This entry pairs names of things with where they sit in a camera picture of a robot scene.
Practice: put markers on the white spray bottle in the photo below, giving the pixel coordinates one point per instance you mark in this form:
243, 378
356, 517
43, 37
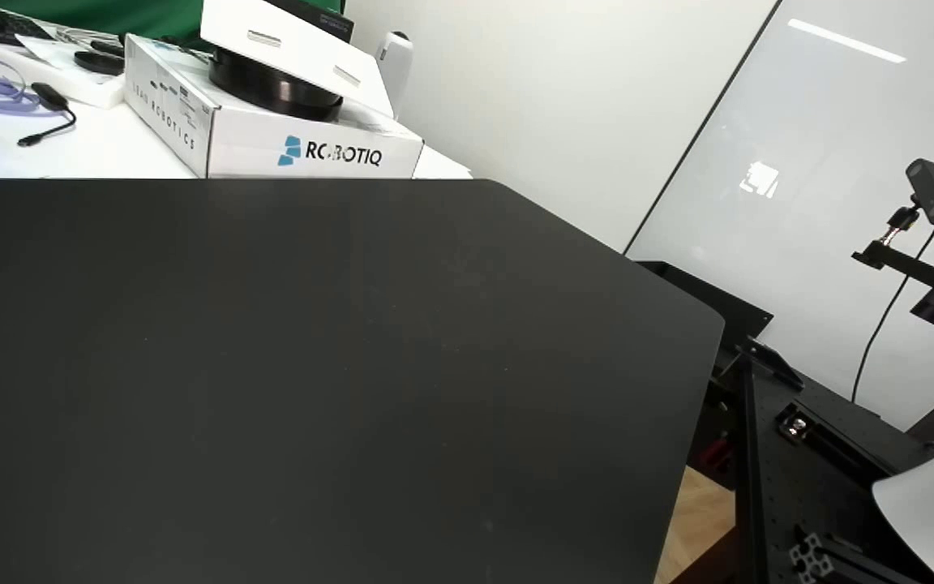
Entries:
398, 65

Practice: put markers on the white lidded black case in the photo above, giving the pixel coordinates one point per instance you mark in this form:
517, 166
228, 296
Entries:
283, 53

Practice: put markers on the black metal frame stand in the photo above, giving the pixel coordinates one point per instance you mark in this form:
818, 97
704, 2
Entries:
803, 457

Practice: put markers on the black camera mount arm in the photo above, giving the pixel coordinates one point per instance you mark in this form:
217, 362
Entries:
924, 278

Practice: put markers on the small black flat device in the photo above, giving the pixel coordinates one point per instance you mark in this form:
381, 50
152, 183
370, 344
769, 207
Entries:
98, 62

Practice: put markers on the white Robotiq cardboard box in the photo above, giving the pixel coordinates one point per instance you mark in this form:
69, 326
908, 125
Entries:
243, 131

